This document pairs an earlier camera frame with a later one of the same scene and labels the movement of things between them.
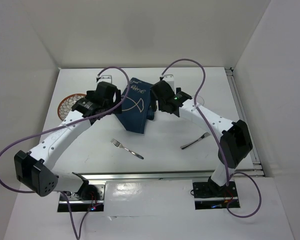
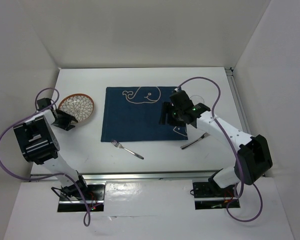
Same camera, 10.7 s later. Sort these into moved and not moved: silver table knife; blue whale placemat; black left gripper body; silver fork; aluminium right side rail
Moved: blue whale placemat; black left gripper body
Not moved: aluminium right side rail; silver table knife; silver fork
